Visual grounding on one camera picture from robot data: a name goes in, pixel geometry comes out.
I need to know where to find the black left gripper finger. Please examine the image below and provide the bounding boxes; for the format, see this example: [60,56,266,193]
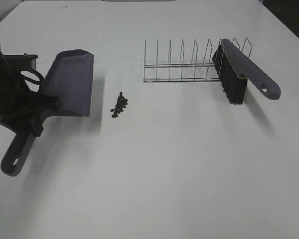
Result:
[38,94,61,111]
[27,112,43,137]

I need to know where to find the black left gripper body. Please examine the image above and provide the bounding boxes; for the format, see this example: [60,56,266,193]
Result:
[0,93,46,133]

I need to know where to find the purple plastic dustpan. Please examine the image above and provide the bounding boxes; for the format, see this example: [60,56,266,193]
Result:
[0,49,94,177]

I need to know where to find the pile of coffee beans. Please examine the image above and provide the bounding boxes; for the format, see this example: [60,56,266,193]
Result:
[110,92,128,118]

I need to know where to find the purple hand brush black bristles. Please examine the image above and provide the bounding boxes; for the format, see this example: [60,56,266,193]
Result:
[212,38,281,105]

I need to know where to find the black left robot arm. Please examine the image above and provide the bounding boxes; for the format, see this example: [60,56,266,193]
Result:
[0,49,61,136]

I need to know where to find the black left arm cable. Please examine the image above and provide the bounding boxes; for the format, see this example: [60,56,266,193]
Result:
[13,68,45,95]

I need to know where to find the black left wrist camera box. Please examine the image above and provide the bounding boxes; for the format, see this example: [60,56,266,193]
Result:
[4,53,38,70]

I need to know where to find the metal wire dish rack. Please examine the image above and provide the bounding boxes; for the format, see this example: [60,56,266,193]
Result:
[142,37,253,84]

